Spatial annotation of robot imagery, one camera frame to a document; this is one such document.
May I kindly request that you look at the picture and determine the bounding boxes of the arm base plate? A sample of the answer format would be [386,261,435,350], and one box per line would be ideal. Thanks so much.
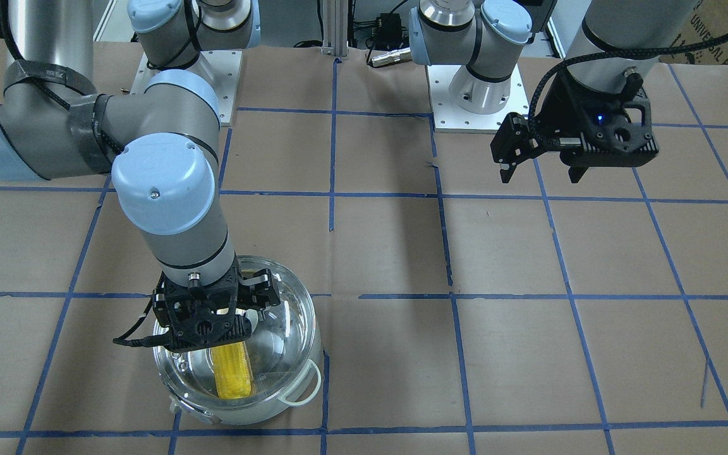
[130,50,243,126]
[427,64,529,133]

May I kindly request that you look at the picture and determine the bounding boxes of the cardboard box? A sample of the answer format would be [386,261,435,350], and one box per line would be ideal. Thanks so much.
[659,1,728,64]

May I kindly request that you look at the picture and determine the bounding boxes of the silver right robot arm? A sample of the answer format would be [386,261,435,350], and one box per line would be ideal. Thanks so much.
[0,1,280,353]

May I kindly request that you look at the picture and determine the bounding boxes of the pale green steel pot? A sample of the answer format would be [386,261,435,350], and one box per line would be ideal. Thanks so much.
[152,256,324,425]

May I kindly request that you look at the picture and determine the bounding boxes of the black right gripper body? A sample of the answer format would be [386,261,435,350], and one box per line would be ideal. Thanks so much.
[152,265,253,353]

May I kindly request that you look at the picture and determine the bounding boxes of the glass pot lid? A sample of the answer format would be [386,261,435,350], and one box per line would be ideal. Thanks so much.
[152,256,324,408]

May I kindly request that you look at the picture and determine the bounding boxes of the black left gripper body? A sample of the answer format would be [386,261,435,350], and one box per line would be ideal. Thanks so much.
[531,64,659,172]

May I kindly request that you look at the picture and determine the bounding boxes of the aluminium frame post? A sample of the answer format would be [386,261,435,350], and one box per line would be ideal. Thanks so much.
[320,1,350,59]

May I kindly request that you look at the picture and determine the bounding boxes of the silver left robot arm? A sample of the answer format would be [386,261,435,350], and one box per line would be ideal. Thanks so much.
[399,1,693,183]

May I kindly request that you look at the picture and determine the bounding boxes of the yellow corn cob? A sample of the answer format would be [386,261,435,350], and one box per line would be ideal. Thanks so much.
[210,342,254,400]

